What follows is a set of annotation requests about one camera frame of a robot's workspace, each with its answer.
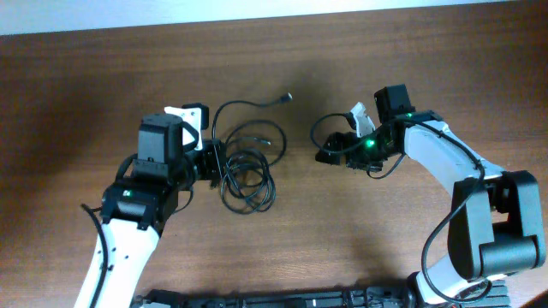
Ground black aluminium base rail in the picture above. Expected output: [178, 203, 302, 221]
[128, 277, 511, 308]

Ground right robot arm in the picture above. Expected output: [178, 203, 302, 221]
[315, 85, 547, 307]

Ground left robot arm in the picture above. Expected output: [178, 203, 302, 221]
[75, 105, 223, 307]

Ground black cable bundle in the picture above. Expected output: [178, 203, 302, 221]
[211, 92, 294, 168]

